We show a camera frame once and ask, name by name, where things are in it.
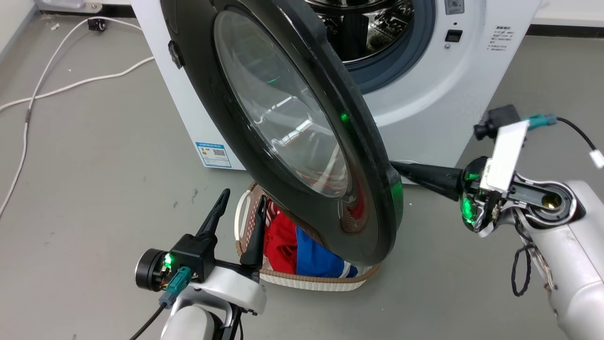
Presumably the black round washer door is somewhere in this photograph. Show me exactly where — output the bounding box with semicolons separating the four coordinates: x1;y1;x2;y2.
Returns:
159;0;405;266

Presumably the woven laundry basket white rim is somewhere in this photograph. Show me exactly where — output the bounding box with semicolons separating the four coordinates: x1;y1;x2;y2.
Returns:
235;182;382;292

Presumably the black cable white plug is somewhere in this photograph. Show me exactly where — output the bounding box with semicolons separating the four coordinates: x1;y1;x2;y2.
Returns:
556;117;604;170

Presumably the left teal cable connector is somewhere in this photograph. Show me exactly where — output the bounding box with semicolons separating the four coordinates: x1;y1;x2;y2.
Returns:
159;266;193;309

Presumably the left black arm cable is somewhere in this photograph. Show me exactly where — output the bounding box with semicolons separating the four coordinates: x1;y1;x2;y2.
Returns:
129;302;168;340

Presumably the grey rubber door gasket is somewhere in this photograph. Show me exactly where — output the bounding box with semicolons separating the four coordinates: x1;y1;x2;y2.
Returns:
347;0;437;95

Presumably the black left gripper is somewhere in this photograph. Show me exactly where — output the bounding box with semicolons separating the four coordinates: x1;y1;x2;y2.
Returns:
135;188;268;291

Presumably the long white floor cable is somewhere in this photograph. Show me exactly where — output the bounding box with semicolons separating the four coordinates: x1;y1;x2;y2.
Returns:
0;17;143;218

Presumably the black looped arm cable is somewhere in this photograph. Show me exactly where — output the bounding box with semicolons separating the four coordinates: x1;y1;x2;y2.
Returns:
511;243;535;298

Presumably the grey furniture base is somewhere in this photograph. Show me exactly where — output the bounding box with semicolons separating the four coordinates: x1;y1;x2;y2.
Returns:
33;0;103;14

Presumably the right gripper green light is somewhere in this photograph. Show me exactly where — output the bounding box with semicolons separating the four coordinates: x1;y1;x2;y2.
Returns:
390;156;502;234

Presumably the blue garment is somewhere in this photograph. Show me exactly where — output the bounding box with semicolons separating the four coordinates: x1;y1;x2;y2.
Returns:
296;226;359;279

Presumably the blue white energy sticker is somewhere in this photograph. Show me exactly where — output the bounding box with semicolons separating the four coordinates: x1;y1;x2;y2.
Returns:
195;142;232;169

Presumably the steel washer drum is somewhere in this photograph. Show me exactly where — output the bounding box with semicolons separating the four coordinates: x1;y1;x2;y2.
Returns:
306;0;416;65

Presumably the teal cable connector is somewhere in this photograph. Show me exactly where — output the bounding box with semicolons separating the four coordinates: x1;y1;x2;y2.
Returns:
527;113;559;131
159;266;193;309

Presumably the red garment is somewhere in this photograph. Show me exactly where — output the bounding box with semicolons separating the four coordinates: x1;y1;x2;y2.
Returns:
263;198;299;275

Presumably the white front-load washing machine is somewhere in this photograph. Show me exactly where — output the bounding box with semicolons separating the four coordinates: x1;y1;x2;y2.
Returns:
131;0;541;171

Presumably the right teal cable connector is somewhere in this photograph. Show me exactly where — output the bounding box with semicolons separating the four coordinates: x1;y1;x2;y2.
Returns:
527;113;559;131

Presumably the short white floor cable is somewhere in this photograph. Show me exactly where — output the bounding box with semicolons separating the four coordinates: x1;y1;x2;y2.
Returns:
0;57;155;113

